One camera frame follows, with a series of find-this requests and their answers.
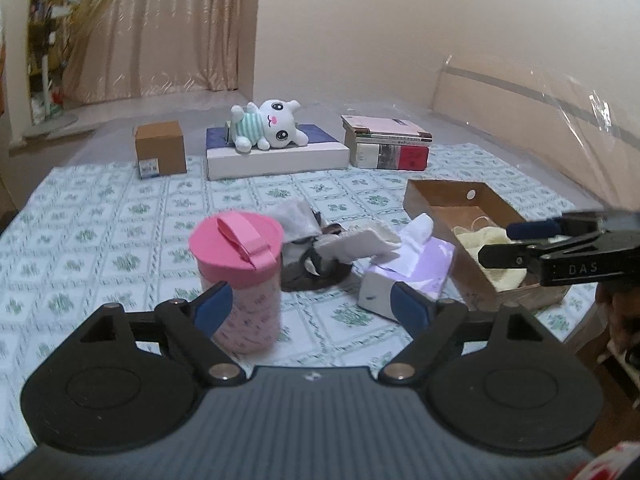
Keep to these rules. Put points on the pink cover book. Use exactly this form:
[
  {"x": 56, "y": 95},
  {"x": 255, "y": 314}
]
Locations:
[{"x": 380, "y": 124}]

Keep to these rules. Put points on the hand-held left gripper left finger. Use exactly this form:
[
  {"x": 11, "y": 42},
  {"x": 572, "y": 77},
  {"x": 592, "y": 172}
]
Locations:
[{"x": 215, "y": 305}]

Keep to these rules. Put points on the thin dark-edged book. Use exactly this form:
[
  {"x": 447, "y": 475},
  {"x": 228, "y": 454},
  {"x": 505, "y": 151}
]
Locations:
[{"x": 400, "y": 140}]

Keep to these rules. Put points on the beige curtain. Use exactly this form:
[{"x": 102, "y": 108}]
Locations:
[{"x": 175, "y": 25}]

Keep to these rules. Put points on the pink lidded wipes canister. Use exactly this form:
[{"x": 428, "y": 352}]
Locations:
[{"x": 250, "y": 310}]

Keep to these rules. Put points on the flat blue white box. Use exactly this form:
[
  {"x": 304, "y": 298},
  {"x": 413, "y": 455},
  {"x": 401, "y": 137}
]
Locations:
[{"x": 270, "y": 162}]

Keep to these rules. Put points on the white plush cat toy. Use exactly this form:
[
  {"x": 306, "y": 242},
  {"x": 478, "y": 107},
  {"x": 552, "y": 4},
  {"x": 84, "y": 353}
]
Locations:
[{"x": 277, "y": 120}]

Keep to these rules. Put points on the person's right hand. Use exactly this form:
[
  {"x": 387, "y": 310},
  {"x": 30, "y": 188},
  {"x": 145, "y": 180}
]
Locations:
[{"x": 617, "y": 312}]

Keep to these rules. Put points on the small closed cardboard box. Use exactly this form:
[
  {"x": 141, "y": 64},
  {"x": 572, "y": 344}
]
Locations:
[{"x": 165, "y": 150}]

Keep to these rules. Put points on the grey cloth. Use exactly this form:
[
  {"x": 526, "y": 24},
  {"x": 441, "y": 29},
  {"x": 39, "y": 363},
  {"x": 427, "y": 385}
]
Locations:
[{"x": 297, "y": 220}]

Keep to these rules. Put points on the brown cardboard box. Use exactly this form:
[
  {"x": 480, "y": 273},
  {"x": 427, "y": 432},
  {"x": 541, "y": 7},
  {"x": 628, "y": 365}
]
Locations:
[{"x": 440, "y": 195}]

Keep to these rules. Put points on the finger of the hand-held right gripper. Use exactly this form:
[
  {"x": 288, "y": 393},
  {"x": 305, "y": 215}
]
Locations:
[
  {"x": 505, "y": 256},
  {"x": 532, "y": 228}
]

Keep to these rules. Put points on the purple tissue box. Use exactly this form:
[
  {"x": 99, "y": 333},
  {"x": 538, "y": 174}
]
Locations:
[{"x": 430, "y": 265}]

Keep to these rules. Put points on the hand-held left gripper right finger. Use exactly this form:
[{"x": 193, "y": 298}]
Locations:
[{"x": 407, "y": 310}]

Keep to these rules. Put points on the small green box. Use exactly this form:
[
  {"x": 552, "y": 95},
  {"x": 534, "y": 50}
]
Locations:
[{"x": 228, "y": 132}]

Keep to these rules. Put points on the pale yellow cloth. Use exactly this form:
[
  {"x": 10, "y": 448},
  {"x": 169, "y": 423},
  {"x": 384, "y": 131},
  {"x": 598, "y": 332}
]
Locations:
[{"x": 472, "y": 236}]

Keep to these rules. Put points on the red white patterned cloth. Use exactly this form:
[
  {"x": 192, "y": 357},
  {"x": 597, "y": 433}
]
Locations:
[{"x": 620, "y": 465}]

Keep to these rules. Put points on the green patterned bed sheet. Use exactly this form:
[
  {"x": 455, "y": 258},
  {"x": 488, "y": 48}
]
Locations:
[{"x": 125, "y": 240}]

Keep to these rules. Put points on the cluttered shelf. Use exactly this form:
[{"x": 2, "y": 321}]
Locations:
[{"x": 37, "y": 10}]

